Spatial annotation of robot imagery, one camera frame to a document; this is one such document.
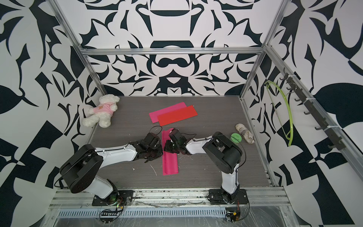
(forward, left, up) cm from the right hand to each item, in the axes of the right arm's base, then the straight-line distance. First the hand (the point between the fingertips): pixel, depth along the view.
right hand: (162, 146), depth 91 cm
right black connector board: (-36, -39, -4) cm, 53 cm away
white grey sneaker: (+8, -55, 0) cm, 56 cm away
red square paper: (+25, -9, -1) cm, 27 cm away
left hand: (-3, -1, -1) cm, 3 cm away
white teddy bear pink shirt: (+22, +43, +7) cm, 49 cm away
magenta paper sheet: (+26, +8, -1) cm, 27 cm away
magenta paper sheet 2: (-9, -5, -2) cm, 11 cm away
